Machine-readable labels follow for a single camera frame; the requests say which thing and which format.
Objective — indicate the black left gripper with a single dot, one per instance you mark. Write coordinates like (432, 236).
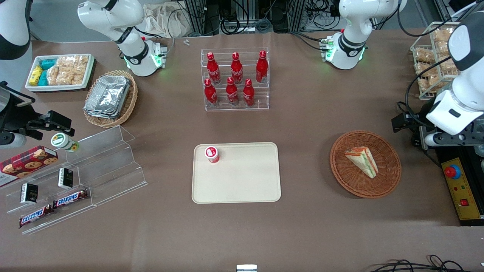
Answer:
(416, 120)

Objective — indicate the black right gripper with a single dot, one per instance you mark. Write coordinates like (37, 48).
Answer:
(16, 116)

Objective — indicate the triangular sandwich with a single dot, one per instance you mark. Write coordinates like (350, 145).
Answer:
(363, 160)

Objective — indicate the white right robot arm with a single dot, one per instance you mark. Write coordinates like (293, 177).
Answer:
(113, 19)

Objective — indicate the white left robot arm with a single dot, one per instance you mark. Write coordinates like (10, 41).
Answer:
(351, 22)

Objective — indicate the white rectangular tray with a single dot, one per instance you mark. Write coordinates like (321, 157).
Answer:
(56, 87)

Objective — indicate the aluminium foil tray stack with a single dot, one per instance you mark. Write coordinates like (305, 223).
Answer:
(107, 96)

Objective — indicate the oval light wicker basket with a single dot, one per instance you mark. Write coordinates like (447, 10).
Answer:
(133, 96)

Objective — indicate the round brown wicker basket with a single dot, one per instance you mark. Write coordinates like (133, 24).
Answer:
(351, 181)

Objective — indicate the beige plastic tray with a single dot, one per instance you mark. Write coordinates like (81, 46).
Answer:
(245, 177)

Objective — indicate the green lidded white cup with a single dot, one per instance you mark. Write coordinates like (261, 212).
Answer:
(60, 140)

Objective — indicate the brown snack bag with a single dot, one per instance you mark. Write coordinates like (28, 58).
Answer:
(445, 62)
(441, 36)
(431, 86)
(424, 54)
(426, 70)

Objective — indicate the clear rice cracker pack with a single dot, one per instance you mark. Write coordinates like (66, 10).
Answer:
(53, 75)
(78, 76)
(65, 76)
(81, 61)
(66, 61)

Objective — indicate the teal snack packet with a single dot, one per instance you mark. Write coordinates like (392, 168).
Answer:
(43, 78)
(48, 63)

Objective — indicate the grey metal cylinder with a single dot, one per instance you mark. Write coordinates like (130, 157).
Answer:
(13, 140)

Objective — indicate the red plaid cookie box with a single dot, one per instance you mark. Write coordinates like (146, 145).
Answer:
(26, 160)

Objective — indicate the yellow snack packet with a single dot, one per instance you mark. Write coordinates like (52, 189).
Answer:
(36, 75)

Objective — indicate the small black box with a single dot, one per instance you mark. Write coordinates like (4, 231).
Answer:
(28, 193)
(65, 178)

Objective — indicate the clear acrylic stepped riser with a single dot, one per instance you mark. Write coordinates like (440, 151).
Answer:
(113, 166)
(45, 196)

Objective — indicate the Snickers chocolate bar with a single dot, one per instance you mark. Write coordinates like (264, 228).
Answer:
(36, 216)
(70, 198)

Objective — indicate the yellow emergency stop box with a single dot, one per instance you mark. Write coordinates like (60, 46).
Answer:
(465, 189)

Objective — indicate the white power strip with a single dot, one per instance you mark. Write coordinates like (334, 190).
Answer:
(321, 19)

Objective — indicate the clear acrylic bottle rack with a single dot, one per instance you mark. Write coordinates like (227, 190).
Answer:
(262, 102)

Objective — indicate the beige cloth bag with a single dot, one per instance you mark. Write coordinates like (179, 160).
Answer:
(162, 20)

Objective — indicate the red cola bottle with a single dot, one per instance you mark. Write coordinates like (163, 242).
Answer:
(248, 93)
(236, 70)
(231, 92)
(261, 68)
(213, 70)
(210, 93)

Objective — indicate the red lidded cup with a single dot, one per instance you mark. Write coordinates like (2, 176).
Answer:
(212, 153)

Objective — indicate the grey metal bracket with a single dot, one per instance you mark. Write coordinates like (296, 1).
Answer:
(461, 138)

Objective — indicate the aluminium frame post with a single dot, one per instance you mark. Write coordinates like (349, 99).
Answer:
(194, 15)
(297, 13)

